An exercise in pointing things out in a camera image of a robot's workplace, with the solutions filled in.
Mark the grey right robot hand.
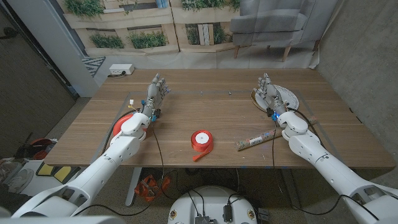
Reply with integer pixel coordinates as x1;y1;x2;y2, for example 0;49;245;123
254;72;289;118

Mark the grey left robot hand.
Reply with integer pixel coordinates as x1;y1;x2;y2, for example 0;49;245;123
141;73;171;121

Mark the red ribbon spool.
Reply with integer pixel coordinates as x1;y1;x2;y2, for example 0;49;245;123
190;129;215;162

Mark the white gold-rimmed paper plate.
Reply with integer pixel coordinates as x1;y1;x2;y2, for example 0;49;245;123
250;84;300;113

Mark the patterned gift wrapping roll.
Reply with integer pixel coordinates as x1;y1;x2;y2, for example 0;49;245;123
234;116;318;152

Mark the printed room backdrop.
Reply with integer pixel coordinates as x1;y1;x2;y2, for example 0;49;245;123
55;0;340;70

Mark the white power strip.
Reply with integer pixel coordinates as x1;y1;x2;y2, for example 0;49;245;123
108;63;136;77

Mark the orange tool under table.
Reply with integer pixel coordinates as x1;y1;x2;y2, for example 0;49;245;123
134;174;172;202

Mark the white table leg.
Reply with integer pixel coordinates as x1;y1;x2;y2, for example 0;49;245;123
124;167;143;207

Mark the black box on floor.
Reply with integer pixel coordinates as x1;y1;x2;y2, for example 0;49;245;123
257;207;270;222

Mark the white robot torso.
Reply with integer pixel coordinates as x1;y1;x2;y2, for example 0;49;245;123
167;185;258;224

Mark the yellow black floor pad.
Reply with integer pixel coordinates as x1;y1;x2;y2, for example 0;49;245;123
36;162;81;184

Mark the red floor container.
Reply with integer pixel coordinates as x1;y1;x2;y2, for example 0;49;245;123
29;138;58;160

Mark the black adapter on torso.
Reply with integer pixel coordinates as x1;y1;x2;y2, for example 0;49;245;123
223;204;233;223

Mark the white floor mat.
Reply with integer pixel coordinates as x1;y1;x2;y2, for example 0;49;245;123
6;159;81;197

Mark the grey sneaker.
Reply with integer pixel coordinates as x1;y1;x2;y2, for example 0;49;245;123
7;168;34;194

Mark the dark trouser leg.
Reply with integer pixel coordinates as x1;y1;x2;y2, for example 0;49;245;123
0;183;32;215

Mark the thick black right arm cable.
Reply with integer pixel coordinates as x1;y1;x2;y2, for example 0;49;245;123
286;107;325;147

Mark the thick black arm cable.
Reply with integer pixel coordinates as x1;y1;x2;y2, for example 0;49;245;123
286;107;325;147
101;110;137;156

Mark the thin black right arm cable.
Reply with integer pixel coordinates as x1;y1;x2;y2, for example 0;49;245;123
271;119;379;220

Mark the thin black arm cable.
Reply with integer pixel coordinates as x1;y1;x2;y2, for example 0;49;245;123
73;123;180;218
271;119;379;220

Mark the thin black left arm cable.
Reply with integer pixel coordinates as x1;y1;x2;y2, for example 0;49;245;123
73;123;180;218

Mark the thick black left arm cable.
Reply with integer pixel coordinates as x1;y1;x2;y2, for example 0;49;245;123
101;110;137;156

